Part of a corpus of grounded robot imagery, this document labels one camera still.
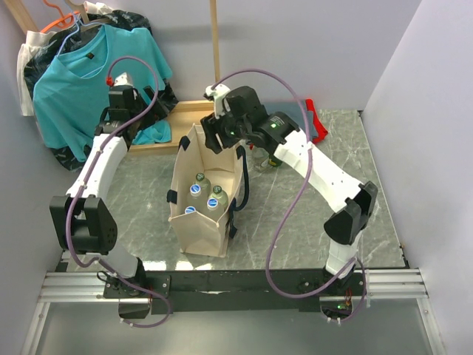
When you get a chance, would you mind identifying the light blue wire hanger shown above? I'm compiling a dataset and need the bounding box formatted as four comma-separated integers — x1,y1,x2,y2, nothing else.
49,14,110,81

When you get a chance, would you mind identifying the clear bottle green cap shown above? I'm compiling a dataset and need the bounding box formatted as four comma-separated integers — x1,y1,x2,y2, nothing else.
194,172,211,196
209,185,229,209
251,146,272,172

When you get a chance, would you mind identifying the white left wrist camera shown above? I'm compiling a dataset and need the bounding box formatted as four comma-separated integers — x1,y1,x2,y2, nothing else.
106,72,134,87

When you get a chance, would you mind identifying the wooden clothes hanger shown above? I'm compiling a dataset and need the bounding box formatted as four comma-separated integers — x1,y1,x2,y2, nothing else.
64,0,109,32

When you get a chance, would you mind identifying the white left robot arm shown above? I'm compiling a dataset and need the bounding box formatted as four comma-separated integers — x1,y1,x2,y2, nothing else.
50,82,166,297

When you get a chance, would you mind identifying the wooden rack base tray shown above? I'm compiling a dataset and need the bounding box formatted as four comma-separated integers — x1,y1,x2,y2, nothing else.
129,101,214,155

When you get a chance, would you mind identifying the aluminium rail frame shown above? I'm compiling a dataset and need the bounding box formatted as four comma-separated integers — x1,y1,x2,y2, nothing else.
21,268,446,354

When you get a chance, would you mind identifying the dark patterned shirt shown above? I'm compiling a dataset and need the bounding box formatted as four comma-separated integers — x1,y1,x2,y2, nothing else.
23,10,180,173

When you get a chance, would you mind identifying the orange clothes hanger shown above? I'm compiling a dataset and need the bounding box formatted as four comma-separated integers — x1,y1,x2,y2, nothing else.
41,0,80,33

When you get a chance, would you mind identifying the turquoise t-shirt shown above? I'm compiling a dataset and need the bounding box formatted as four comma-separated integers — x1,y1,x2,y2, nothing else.
33,25,172,162

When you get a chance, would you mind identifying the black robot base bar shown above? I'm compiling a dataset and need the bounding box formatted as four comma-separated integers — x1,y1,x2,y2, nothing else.
103,270,364,319

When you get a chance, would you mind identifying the clear bottle blue cap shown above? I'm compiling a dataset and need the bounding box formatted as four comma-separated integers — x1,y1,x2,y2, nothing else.
184,206,196,214
206,197,223,222
187,183,205,210

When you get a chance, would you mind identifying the wooden rack post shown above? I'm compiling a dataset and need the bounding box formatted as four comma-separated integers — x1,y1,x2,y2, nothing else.
3,0,38,33
209,0,221,81

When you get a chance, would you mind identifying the grey folded garment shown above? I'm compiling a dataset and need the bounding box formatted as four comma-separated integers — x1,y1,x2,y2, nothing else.
263,101,319,139

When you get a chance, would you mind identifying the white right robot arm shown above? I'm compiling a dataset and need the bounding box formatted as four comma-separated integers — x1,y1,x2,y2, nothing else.
201,84,378,294

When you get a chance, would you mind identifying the wooden rack left post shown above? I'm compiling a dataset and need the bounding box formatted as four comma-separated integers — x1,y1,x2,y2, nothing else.
3,0,38,33

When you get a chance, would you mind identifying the green glass bottle yellow label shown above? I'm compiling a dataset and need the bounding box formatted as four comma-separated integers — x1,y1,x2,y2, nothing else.
268,155,282,167

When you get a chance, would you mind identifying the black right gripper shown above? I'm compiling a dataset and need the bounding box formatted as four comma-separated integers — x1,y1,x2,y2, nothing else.
199,105,249,155

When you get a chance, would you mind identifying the beige canvas tote bag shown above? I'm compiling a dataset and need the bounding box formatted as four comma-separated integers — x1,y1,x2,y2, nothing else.
166,124,248,257

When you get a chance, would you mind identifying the red folded garment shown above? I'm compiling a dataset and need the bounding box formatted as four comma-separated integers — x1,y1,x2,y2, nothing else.
305,98,328,144

